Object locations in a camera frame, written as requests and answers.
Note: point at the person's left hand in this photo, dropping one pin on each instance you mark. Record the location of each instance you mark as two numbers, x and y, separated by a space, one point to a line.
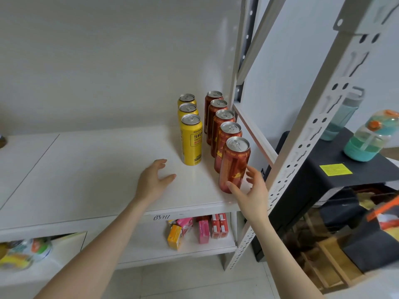
149 183

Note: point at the pink packet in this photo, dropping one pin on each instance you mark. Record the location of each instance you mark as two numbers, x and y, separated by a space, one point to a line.
186 224

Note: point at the wooden rack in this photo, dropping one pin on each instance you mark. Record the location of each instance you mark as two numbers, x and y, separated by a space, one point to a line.
330 255

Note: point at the pink box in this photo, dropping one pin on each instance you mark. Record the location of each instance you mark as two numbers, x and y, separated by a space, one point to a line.
204 232

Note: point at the yellow drink can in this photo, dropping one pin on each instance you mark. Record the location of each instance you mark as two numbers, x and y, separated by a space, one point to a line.
186 98
187 109
191 143

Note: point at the black step stool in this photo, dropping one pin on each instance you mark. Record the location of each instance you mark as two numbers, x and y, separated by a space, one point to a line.
311 186

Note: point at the colourful snack packet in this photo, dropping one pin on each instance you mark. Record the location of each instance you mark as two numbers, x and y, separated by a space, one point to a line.
21 255

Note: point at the red drink can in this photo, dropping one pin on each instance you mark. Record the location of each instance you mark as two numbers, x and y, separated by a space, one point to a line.
208 105
225 143
232 165
218 130
212 121

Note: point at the orange yellow box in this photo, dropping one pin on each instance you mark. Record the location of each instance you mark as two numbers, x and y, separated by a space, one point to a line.
174 238

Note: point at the person's right hand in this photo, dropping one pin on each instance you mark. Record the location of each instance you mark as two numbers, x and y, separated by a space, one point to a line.
257 199

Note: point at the black bag with orange trim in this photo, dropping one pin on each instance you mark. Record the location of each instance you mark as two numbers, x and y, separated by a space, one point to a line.
371 245

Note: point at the person's right forearm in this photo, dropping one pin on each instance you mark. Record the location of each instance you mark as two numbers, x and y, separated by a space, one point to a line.
277 261

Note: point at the white metal shelving rack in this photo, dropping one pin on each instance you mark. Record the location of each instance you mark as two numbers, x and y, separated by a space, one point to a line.
93 171

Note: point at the teal bottle with grey lid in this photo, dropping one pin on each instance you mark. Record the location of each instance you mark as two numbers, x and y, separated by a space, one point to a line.
343 115

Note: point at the dark round object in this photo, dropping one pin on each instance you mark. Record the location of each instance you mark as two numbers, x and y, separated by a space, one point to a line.
2 141

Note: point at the person's left thumb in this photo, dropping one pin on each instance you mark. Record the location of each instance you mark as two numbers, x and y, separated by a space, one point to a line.
168 179

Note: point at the yellow sticker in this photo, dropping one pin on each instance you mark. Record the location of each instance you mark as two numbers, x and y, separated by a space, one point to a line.
335 169

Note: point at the person's right thumb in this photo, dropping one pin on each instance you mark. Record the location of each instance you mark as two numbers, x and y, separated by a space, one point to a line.
234 190

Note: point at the red and white box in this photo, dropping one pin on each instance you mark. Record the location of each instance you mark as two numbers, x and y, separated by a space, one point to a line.
224 225
215 227

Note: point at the person's left forearm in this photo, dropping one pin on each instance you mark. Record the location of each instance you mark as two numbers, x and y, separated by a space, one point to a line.
99 245

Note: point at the mint bottle with orange lid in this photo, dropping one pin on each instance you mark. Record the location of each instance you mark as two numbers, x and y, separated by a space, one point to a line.
364 146

